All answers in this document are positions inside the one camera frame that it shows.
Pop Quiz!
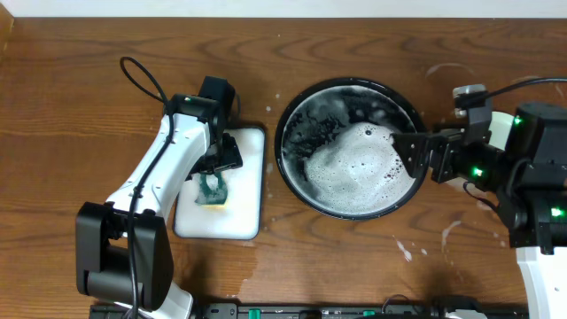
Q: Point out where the green sponge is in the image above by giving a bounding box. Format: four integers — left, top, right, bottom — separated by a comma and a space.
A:
195, 173, 228, 206

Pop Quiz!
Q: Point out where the light green plate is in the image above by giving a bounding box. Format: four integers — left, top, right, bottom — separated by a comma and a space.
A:
488, 112, 514, 151

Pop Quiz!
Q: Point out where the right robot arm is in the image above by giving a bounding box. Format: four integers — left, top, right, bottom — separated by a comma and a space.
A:
392, 102, 566, 318

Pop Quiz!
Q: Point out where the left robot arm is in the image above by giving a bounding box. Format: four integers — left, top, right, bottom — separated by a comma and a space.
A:
75, 94, 237, 318

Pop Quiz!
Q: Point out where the black rectangular foam tray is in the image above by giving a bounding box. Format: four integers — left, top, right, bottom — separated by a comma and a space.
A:
173, 128, 266, 240

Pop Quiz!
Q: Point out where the round black tray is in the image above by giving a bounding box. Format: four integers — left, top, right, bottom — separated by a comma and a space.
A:
275, 78, 426, 221

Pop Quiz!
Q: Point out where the left black cable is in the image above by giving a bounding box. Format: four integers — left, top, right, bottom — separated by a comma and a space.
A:
119, 56, 243, 319

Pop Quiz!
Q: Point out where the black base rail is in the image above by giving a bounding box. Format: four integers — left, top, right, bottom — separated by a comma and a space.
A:
89, 303, 529, 319

